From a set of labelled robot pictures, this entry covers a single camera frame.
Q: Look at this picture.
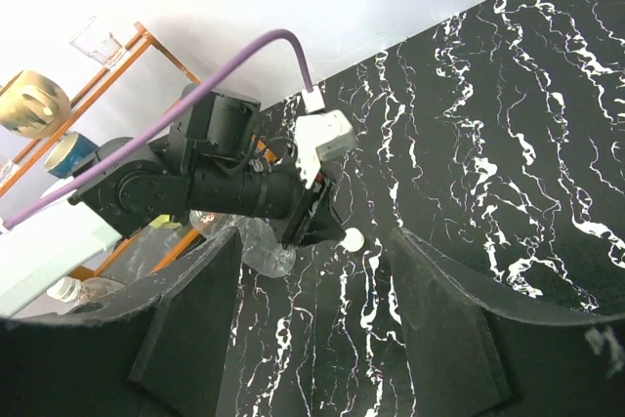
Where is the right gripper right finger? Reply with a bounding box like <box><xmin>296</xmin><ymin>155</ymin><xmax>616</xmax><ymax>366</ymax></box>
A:
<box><xmin>388</xmin><ymin>228</ymin><xmax>624</xmax><ymax>416</ymax></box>

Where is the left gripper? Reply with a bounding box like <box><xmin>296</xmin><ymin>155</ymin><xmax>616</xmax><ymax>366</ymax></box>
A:
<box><xmin>280</xmin><ymin>177</ymin><xmax>345</xmax><ymax>247</ymax></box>

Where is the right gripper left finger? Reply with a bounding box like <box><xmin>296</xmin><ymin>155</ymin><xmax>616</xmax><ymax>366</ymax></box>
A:
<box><xmin>1</xmin><ymin>229</ymin><xmax>242</xmax><ymax>416</ymax></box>

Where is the white bottle cap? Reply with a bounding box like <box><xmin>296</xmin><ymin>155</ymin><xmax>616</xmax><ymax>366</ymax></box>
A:
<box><xmin>340</xmin><ymin>228</ymin><xmax>365</xmax><ymax>253</ymax></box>
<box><xmin>46</xmin><ymin>276</ymin><xmax>82</xmax><ymax>303</ymax></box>

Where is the clear plastic bottle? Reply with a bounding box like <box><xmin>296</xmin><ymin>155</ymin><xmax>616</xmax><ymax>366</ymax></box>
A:
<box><xmin>59</xmin><ymin>277</ymin><xmax>124</xmax><ymax>313</ymax></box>
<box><xmin>189</xmin><ymin>211</ymin><xmax>297</xmax><ymax>278</ymax></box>

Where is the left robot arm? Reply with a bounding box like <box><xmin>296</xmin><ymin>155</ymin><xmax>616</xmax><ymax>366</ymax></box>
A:
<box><xmin>1</xmin><ymin>92</ymin><xmax>355</xmax><ymax>317</ymax></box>

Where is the yellow ceramic mug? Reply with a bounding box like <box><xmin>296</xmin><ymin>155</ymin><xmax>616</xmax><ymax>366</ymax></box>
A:
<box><xmin>149</xmin><ymin>215</ymin><xmax>181</xmax><ymax>229</ymax></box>

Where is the blue ceramic mug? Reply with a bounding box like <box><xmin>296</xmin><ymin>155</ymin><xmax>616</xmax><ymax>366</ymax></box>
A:
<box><xmin>44</xmin><ymin>132</ymin><xmax>99</xmax><ymax>179</ymax></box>

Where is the orange wooden shelf rack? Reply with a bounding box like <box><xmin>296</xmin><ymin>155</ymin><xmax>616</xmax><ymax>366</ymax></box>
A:
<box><xmin>0</xmin><ymin>21</ymin><xmax>268</xmax><ymax>281</ymax></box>

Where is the clear drinking glass left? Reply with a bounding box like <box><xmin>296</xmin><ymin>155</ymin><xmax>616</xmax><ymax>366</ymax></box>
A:
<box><xmin>0</xmin><ymin>156</ymin><xmax>21</xmax><ymax>187</ymax></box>

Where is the clear drinking glass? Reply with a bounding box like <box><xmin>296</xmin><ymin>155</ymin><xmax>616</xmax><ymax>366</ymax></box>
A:
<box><xmin>69</xmin><ymin>16</ymin><xmax>128</xmax><ymax>69</ymax></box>
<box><xmin>0</xmin><ymin>156</ymin><xmax>21</xmax><ymax>187</ymax></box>

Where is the clear drinking glass right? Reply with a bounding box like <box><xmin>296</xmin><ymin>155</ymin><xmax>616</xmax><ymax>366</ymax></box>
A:
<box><xmin>69</xmin><ymin>16</ymin><xmax>128</xmax><ymax>69</ymax></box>

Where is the beige ceramic mug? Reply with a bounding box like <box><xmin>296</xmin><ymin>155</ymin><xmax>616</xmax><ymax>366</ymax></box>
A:
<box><xmin>1</xmin><ymin>69</ymin><xmax>71</xmax><ymax>139</ymax></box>

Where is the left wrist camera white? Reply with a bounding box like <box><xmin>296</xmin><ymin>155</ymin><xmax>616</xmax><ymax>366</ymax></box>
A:
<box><xmin>293</xmin><ymin>109</ymin><xmax>356</xmax><ymax>189</ymax></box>

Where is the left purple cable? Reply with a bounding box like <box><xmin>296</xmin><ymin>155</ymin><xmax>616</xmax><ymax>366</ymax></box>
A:
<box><xmin>0</xmin><ymin>28</ymin><xmax>326</xmax><ymax>232</ymax></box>

